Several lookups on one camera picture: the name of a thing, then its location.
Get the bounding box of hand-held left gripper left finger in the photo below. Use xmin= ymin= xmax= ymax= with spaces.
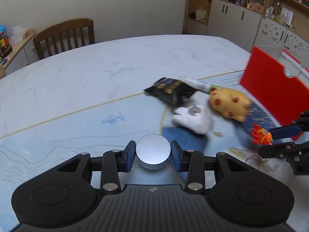
xmin=57 ymin=140 xmax=137 ymax=194

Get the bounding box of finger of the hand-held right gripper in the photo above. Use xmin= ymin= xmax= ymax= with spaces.
xmin=268 ymin=111 xmax=309 ymax=141
xmin=259 ymin=141 xmax=309 ymax=160

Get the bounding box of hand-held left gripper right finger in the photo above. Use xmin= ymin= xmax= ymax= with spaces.
xmin=170 ymin=140 xmax=251 ymax=194

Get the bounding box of orange figure keychain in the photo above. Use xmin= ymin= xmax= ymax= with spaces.
xmin=246 ymin=123 xmax=274 ymax=172

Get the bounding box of silver round tin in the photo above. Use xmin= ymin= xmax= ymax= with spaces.
xmin=136 ymin=135 xmax=171 ymax=169

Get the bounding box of red cardboard box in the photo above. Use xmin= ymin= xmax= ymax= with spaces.
xmin=240 ymin=45 xmax=309 ymax=129

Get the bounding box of white plush toy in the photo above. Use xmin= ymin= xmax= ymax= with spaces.
xmin=172 ymin=104 xmax=214 ymax=135

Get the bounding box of yellow pig toy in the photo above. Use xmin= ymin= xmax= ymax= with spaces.
xmin=209 ymin=88 xmax=251 ymax=122

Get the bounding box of black snack packet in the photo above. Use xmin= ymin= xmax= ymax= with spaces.
xmin=144 ymin=77 xmax=197 ymax=107

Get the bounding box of white green tube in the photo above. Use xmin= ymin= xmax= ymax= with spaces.
xmin=179 ymin=77 xmax=219 ymax=94

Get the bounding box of white sticker-covered cabinet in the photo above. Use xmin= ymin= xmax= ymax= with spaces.
xmin=255 ymin=17 xmax=309 ymax=68

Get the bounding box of white base cabinet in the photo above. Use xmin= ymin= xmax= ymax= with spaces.
xmin=206 ymin=0 xmax=263 ymax=43

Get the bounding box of wooden chair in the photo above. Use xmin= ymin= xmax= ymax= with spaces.
xmin=33 ymin=18 xmax=94 ymax=60

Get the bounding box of white tote bag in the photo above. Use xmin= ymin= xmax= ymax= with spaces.
xmin=189 ymin=6 xmax=207 ymax=21

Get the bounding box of wooden side cabinet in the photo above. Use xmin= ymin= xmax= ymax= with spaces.
xmin=0 ymin=29 xmax=37 ymax=74

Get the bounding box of clear plastic bag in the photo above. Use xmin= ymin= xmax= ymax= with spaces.
xmin=8 ymin=26 xmax=27 ymax=45

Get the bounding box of blue labelled bottle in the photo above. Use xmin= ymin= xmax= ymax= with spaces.
xmin=0 ymin=25 xmax=12 ymax=54

